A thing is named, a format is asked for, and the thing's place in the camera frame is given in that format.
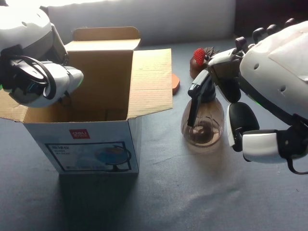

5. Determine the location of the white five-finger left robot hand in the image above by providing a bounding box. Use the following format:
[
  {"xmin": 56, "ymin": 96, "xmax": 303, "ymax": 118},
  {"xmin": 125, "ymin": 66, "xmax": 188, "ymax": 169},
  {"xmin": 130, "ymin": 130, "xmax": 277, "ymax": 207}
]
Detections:
[{"xmin": 0, "ymin": 4, "xmax": 85, "ymax": 109}]

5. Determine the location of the chocolate cake toy with strawberry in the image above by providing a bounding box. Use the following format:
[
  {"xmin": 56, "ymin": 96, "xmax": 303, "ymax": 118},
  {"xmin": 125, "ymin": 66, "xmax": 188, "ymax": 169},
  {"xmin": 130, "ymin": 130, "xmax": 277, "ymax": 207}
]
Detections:
[{"xmin": 189, "ymin": 47, "xmax": 221, "ymax": 79}]

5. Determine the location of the open cardboard box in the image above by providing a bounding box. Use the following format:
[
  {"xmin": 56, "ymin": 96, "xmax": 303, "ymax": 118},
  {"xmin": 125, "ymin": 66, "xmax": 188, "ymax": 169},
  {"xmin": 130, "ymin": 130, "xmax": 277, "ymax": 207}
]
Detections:
[{"xmin": 0, "ymin": 26, "xmax": 174, "ymax": 174}]

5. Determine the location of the grey table cloth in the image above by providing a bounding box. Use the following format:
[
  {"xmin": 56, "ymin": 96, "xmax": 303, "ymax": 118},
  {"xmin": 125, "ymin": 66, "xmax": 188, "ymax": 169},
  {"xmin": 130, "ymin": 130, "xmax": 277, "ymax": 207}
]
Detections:
[{"xmin": 0, "ymin": 0, "xmax": 308, "ymax": 231}]

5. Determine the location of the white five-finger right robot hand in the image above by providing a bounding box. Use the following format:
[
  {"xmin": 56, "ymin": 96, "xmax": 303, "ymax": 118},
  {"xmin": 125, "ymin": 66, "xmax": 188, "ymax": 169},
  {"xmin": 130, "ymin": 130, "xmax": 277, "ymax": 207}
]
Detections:
[{"xmin": 208, "ymin": 18, "xmax": 308, "ymax": 162}]

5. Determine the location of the thin black cable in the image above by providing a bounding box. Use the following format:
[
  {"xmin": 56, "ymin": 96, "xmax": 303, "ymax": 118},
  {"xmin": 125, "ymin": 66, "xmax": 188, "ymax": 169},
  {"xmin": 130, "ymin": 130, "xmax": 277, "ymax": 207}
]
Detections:
[{"xmin": 285, "ymin": 155, "xmax": 308, "ymax": 175}]

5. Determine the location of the orange hexagon block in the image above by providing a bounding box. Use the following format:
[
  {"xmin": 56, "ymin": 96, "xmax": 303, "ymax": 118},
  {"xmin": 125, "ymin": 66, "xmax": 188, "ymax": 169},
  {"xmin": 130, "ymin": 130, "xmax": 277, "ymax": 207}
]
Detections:
[{"xmin": 172, "ymin": 73, "xmax": 181, "ymax": 95}]

